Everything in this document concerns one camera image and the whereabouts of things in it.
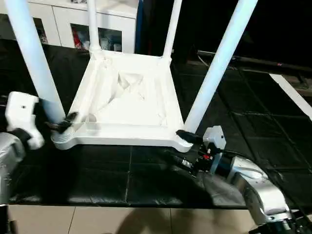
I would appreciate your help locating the white plastic table top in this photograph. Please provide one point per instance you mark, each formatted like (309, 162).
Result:
(126, 92)

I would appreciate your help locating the white plastic table leg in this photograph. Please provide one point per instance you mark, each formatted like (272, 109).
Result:
(34, 63)
(94, 27)
(171, 29)
(219, 68)

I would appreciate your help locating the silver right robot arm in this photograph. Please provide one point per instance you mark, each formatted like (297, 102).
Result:
(253, 185)

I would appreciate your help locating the black mat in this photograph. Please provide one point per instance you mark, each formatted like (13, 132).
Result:
(243, 122)

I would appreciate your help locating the white glass-door cabinet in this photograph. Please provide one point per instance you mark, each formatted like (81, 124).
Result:
(73, 22)

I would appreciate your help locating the white flat strip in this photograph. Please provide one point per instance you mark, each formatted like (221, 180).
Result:
(292, 95)

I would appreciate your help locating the black flat monitor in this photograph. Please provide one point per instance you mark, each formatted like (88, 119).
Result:
(273, 62)

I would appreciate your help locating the black cabinet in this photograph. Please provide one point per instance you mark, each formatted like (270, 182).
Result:
(204, 24)

